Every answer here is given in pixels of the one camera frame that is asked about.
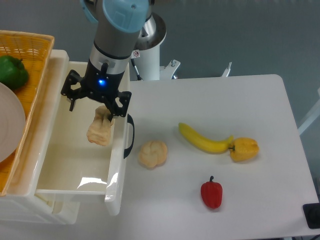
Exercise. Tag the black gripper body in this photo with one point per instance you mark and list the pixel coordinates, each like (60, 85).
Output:
(101, 84)

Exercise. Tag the square bread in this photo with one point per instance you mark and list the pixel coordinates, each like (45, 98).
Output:
(99, 131)

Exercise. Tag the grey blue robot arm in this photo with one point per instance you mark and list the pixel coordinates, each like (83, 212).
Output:
(119, 23)

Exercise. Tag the round bread roll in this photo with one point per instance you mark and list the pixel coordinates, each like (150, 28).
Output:
(153, 154)

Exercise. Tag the upper white drawer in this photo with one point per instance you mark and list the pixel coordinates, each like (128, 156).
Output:
(75, 170)

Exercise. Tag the white drawer cabinet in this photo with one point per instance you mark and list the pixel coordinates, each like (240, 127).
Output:
(22, 203)

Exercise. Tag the orange woven basket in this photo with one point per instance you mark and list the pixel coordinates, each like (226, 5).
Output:
(34, 49)

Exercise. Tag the green bell pepper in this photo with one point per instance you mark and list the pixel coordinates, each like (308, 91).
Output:
(12, 72)

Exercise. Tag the white plate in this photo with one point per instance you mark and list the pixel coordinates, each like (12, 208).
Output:
(12, 122)

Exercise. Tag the yellow banana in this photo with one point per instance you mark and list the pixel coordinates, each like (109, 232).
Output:
(203, 143)

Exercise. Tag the red bell pepper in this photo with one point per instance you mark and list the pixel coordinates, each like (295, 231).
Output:
(211, 193)

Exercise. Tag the yellow bell pepper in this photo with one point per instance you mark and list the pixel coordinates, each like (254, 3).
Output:
(243, 148)

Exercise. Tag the black device at edge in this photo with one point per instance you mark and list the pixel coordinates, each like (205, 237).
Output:
(312, 215)

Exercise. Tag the black drawer handle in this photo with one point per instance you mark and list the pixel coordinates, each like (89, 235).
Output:
(130, 136)

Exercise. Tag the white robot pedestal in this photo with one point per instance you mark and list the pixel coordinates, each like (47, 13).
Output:
(145, 59)

